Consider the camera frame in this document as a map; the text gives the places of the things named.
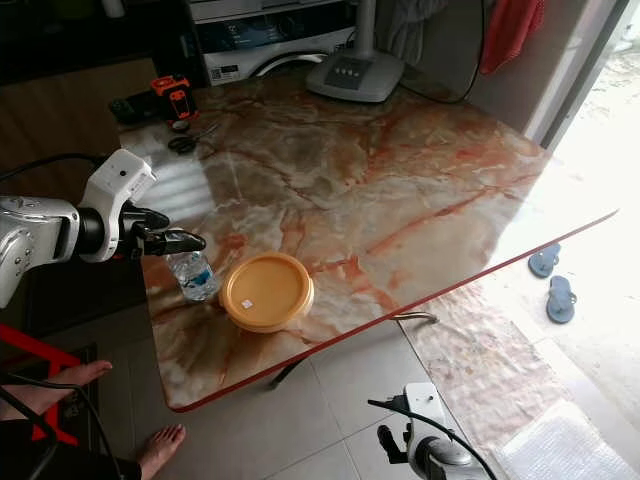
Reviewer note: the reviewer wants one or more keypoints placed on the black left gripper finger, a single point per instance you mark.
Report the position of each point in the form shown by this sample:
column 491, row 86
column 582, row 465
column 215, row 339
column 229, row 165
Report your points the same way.
column 180, row 235
column 177, row 248

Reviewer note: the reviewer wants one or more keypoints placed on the clear plastic water bottle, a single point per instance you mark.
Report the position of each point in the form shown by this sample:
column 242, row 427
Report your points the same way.
column 192, row 277

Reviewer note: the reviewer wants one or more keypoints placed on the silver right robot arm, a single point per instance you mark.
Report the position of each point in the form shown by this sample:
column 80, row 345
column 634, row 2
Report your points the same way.
column 450, row 462

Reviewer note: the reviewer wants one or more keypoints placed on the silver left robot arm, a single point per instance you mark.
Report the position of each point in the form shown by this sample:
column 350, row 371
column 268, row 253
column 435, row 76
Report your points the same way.
column 40, row 235

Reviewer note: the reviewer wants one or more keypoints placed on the orange round lidded container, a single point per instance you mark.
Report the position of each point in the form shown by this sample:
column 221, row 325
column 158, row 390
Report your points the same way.
column 266, row 292

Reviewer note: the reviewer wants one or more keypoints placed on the black remote control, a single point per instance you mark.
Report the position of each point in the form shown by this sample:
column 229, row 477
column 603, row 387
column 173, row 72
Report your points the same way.
column 135, row 108

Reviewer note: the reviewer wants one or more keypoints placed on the orange black measuring tool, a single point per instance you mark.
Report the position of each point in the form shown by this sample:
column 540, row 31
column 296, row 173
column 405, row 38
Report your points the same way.
column 174, row 98

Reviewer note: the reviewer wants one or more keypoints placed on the brown wooden cabinet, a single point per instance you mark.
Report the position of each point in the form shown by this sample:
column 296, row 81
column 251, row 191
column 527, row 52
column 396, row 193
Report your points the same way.
column 60, row 110

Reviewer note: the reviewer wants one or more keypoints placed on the red plastic stool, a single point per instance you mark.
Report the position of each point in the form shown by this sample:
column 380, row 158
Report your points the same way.
column 30, row 345

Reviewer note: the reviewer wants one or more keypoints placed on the person's bare foot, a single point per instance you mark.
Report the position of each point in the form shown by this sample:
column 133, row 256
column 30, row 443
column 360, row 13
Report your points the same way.
column 162, row 450
column 60, row 385

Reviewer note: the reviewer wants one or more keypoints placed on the white bubble wrap sheet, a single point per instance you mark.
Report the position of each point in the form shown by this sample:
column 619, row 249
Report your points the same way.
column 570, row 445

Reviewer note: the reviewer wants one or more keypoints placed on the marble pattern folding table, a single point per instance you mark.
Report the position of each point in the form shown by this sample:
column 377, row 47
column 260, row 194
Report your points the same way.
column 360, row 180

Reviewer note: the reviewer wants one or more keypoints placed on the white washing machine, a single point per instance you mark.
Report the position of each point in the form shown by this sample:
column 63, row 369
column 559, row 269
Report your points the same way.
column 260, row 42

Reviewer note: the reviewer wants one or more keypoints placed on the blue slipper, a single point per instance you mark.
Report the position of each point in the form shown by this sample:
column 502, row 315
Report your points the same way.
column 544, row 262
column 560, row 300

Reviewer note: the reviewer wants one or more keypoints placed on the grey standing fan base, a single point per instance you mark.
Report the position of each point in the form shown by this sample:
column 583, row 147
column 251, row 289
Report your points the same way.
column 353, row 72

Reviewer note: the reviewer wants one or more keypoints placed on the grey hanging cloth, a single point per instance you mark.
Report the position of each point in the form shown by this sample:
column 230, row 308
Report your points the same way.
column 410, row 22

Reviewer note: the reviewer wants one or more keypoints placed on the red hanging cloth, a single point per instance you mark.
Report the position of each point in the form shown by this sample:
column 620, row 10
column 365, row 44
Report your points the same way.
column 510, row 32

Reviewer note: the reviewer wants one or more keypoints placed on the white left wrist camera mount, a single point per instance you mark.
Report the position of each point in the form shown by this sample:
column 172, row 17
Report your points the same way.
column 120, row 190

